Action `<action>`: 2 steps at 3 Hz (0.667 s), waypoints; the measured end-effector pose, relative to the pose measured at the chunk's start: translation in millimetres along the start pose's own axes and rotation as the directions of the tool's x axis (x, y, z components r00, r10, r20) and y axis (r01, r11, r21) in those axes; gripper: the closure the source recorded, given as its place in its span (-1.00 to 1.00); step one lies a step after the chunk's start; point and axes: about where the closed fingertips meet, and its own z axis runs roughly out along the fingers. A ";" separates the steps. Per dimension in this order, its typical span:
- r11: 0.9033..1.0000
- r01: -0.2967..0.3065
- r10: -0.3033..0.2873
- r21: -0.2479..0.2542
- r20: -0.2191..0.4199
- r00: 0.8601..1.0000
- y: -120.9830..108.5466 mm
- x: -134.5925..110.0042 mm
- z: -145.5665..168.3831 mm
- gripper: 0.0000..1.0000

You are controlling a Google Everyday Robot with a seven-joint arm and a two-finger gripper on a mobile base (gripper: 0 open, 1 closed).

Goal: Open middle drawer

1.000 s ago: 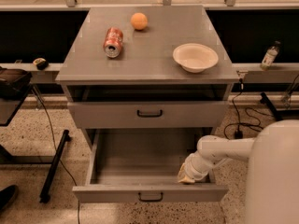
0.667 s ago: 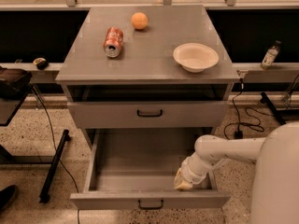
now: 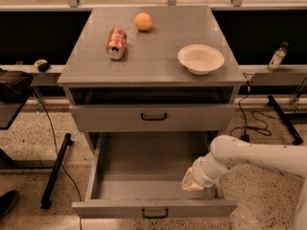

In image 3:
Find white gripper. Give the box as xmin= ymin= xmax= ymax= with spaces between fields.
xmin=181 ymin=155 xmax=224 ymax=192

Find grey drawer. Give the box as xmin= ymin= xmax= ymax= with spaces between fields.
xmin=72 ymin=132 xmax=237 ymax=219
xmin=70 ymin=103 xmax=235 ymax=132

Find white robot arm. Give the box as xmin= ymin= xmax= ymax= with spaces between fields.
xmin=181 ymin=135 xmax=307 ymax=230

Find grey top drawer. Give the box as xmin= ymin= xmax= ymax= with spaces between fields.
xmin=70 ymin=103 xmax=235 ymax=132

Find grey drawer cabinet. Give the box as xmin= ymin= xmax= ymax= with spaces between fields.
xmin=59 ymin=6 xmax=245 ymax=148

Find black stand leg right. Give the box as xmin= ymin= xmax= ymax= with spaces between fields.
xmin=268 ymin=95 xmax=303 ymax=146

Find white bowl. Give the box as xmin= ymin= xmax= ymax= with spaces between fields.
xmin=177 ymin=44 xmax=224 ymax=76

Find small bottle on ledge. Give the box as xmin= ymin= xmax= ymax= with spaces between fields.
xmin=267 ymin=42 xmax=289 ymax=72

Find red soda can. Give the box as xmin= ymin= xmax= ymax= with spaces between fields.
xmin=106 ymin=28 xmax=127 ymax=60

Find orange ball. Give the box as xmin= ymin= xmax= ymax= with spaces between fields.
xmin=134 ymin=13 xmax=152 ymax=32

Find black shoe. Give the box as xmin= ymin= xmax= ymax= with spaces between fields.
xmin=0 ymin=190 xmax=19 ymax=217

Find yellow black tape measure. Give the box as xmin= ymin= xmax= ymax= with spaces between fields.
xmin=35 ymin=59 xmax=50 ymax=72

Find black cable on left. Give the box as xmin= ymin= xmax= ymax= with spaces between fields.
xmin=32 ymin=87 xmax=84 ymax=230

